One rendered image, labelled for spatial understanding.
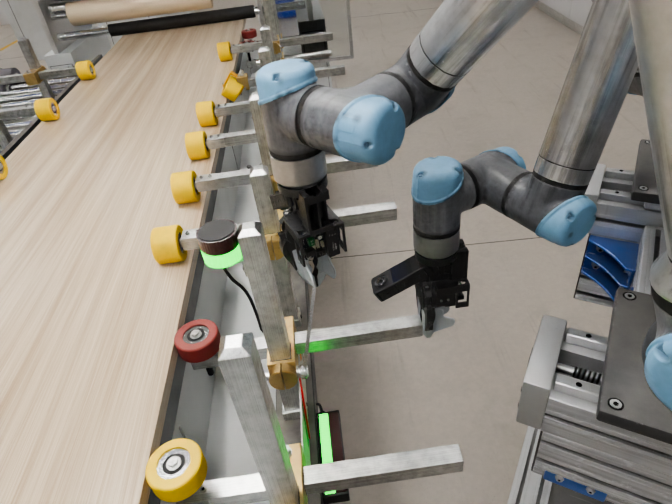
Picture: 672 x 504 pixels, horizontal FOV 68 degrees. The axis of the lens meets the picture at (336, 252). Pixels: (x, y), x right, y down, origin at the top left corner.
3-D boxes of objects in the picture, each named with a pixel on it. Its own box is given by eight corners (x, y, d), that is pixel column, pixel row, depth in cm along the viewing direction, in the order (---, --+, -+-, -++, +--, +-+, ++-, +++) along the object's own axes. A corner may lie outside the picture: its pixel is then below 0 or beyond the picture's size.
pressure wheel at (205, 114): (214, 123, 165) (219, 126, 173) (210, 98, 164) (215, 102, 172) (196, 125, 165) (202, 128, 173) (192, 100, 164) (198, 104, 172)
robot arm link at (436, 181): (479, 164, 74) (433, 184, 71) (474, 226, 80) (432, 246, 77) (444, 147, 79) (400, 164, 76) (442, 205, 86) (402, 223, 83)
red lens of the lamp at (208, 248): (241, 228, 77) (238, 216, 76) (238, 251, 72) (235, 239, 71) (202, 234, 77) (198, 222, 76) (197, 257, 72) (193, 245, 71)
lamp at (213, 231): (265, 318, 88) (238, 216, 75) (264, 341, 84) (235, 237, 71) (232, 323, 88) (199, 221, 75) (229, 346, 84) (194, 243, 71)
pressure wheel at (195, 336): (233, 354, 101) (219, 313, 94) (230, 387, 94) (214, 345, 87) (193, 360, 100) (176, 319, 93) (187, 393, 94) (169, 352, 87)
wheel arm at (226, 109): (352, 94, 171) (351, 84, 169) (354, 98, 168) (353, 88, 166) (207, 114, 170) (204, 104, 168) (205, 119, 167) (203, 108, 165)
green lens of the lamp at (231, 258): (244, 241, 78) (241, 230, 77) (242, 265, 74) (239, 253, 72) (206, 247, 78) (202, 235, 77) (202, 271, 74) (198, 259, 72)
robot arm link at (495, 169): (542, 204, 81) (491, 229, 77) (492, 177, 89) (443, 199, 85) (549, 160, 76) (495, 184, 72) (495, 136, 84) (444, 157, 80)
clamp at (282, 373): (297, 333, 100) (293, 315, 97) (299, 388, 89) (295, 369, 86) (269, 337, 100) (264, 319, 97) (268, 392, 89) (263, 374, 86)
